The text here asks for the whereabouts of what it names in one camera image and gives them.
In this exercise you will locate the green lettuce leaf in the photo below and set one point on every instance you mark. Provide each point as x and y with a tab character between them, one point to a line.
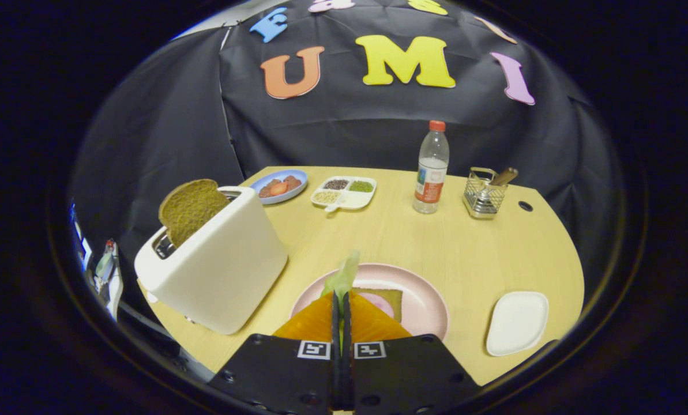
344	279

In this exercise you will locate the white toaster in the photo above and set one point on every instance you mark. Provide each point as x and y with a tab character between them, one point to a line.
222	271

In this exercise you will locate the white and green object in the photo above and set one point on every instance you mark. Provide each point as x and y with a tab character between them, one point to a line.
110	276

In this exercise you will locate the orange tomato slice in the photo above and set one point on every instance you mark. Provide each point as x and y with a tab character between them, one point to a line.
278	189

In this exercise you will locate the brown meat slices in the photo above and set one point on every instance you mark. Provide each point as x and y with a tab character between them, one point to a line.
293	182

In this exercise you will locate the pile of pale beans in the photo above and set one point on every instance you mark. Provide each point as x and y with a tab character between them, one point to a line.
327	197

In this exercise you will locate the pile of green beans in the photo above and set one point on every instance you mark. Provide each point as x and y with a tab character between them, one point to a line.
361	186

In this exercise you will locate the small brown bread slice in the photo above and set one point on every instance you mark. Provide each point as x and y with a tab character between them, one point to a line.
394	298

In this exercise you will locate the black backdrop cloth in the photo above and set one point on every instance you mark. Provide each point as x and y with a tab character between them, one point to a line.
349	127

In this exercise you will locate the clear plastic water bottle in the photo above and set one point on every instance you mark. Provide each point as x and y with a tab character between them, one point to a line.
430	184

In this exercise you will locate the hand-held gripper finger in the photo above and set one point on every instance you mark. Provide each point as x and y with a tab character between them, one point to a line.
346	369
335	369

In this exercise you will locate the large brown bread slice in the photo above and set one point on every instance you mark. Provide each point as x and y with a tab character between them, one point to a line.
191	210

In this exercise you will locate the white square plate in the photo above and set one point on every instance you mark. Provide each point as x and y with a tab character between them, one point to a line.
517	323

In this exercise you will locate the pile of dark beans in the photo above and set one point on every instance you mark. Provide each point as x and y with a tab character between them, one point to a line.
336	184

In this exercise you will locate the pink plate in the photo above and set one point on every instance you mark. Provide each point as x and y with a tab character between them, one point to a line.
424	311

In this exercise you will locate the pink ham slice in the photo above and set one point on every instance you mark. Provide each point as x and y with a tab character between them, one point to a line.
378	304

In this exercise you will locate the white divided dish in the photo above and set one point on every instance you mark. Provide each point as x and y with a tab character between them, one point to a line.
355	200

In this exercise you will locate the blue plate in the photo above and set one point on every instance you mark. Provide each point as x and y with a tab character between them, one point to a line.
280	201

